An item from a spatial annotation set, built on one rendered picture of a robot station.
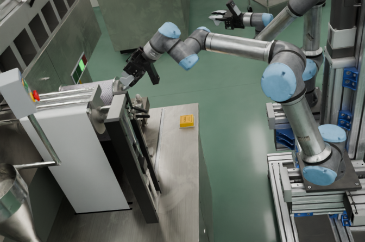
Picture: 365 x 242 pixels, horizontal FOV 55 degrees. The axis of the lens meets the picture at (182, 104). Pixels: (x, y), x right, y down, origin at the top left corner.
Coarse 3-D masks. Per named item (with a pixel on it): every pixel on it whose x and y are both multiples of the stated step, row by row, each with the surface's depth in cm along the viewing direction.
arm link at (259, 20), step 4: (252, 16) 188; (256, 16) 187; (260, 16) 186; (264, 16) 185; (268, 16) 184; (272, 16) 186; (252, 20) 188; (256, 20) 187; (260, 20) 186; (264, 20) 185; (268, 20) 184; (252, 24) 190; (256, 24) 189; (260, 24) 187; (264, 24) 186; (256, 28) 191; (260, 28) 189
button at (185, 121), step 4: (180, 116) 184; (184, 116) 183; (188, 116) 183; (192, 116) 182; (180, 120) 181; (184, 120) 181; (188, 120) 180; (192, 120) 180; (180, 124) 179; (184, 124) 179; (188, 124) 179; (192, 124) 179
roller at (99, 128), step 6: (102, 102) 132; (90, 108) 121; (96, 108) 125; (90, 114) 121; (96, 114) 125; (96, 120) 124; (96, 126) 123; (102, 126) 129; (96, 132) 125; (102, 132) 128
